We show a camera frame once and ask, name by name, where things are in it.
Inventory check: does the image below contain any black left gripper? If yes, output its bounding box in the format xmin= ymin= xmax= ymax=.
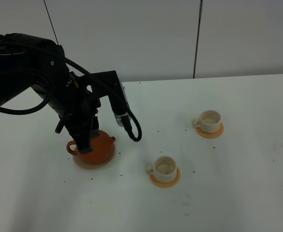
xmin=55 ymin=72 xmax=100 ymax=154

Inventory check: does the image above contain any brown clay teapot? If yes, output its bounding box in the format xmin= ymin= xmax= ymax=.
xmin=66 ymin=130 xmax=116 ymax=164

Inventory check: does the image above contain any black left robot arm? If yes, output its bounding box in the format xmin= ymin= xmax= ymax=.
xmin=0 ymin=33 xmax=99 ymax=154

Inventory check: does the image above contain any beige round teapot saucer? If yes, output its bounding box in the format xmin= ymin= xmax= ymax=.
xmin=73 ymin=145 xmax=116 ymax=171

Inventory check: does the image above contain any orange coaster near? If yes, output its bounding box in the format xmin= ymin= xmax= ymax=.
xmin=149 ymin=167 xmax=181 ymax=188

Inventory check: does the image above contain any orange coaster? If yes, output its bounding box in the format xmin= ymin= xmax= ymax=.
xmin=149 ymin=167 xmax=181 ymax=188
xmin=195 ymin=123 xmax=224 ymax=139

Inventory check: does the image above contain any white teacup near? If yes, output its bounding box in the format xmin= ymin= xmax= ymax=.
xmin=146 ymin=156 xmax=177 ymax=184

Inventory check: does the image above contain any white teacup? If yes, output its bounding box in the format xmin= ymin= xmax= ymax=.
xmin=146 ymin=156 xmax=177 ymax=184
xmin=193 ymin=110 xmax=221 ymax=134

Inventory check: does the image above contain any white teacup far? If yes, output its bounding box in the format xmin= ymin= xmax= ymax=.
xmin=193 ymin=110 xmax=221 ymax=134

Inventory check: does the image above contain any orange coaster far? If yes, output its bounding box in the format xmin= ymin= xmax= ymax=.
xmin=195 ymin=123 xmax=224 ymax=139

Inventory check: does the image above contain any black braided cable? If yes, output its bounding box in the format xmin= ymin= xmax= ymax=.
xmin=0 ymin=33 xmax=142 ymax=142

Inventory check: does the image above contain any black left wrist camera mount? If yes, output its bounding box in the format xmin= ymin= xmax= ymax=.
xmin=82 ymin=71 xmax=131 ymax=129

